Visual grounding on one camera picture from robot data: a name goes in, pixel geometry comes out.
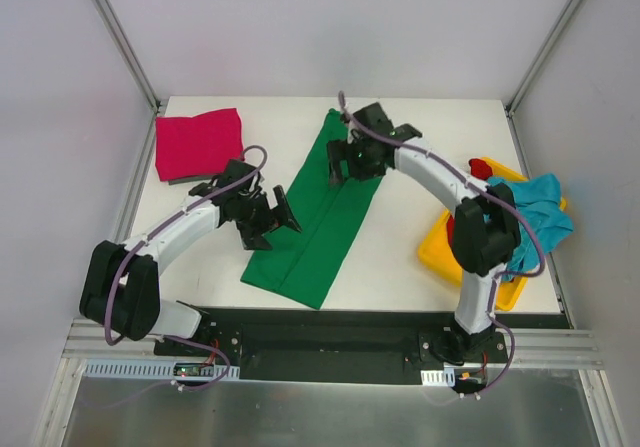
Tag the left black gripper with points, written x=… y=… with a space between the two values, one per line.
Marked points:
x=265 y=218

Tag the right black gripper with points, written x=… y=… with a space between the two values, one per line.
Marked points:
x=345 y=154

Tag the green t shirt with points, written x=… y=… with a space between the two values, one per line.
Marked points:
x=303 y=266

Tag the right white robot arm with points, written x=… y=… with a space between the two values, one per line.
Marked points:
x=486 y=230

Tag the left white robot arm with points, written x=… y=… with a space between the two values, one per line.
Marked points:
x=122 y=290

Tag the folded magenta t shirt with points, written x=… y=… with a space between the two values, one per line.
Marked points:
x=198 y=145

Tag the yellow plastic tray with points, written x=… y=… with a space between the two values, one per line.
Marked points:
x=435 y=252

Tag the red t shirt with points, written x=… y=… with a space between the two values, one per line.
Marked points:
x=479 y=169

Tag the teal t shirt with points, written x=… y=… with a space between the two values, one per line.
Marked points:
x=538 y=200

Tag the left aluminium frame post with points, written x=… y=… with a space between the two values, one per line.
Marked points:
x=122 y=43

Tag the aluminium frame post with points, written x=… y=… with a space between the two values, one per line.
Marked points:
x=122 y=43
x=558 y=29

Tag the right aluminium frame post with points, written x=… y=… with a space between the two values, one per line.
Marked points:
x=558 y=29

